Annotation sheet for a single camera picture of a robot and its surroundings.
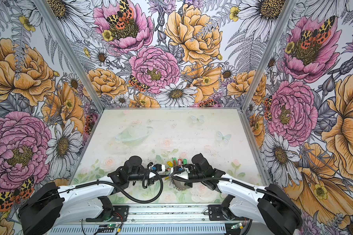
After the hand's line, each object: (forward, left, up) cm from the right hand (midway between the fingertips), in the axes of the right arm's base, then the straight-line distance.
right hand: (175, 180), depth 77 cm
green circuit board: (-19, +32, -8) cm, 38 cm away
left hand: (+3, +5, +1) cm, 6 cm away
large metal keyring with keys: (+13, -1, -8) cm, 15 cm away
